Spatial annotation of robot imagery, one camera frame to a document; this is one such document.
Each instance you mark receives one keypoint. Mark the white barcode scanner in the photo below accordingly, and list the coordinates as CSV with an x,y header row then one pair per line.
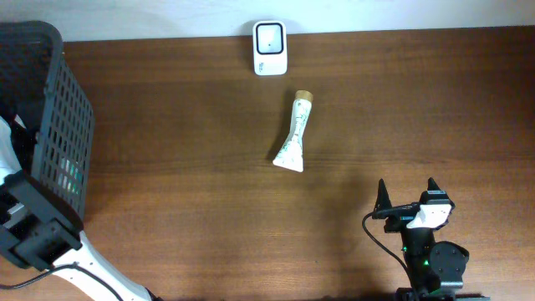
x,y
270,48

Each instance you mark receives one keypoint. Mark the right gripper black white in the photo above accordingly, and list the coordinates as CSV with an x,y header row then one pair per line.
x,y
399,216

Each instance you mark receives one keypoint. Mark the white bamboo print tube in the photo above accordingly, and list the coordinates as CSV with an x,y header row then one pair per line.
x,y
290,156

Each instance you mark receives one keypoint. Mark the dark grey plastic basket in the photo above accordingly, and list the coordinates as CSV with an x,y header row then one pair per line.
x,y
39,86

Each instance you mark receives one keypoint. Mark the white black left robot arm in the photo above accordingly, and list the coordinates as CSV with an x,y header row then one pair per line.
x,y
41,230

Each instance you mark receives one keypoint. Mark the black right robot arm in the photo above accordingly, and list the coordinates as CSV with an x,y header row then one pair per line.
x,y
434,269

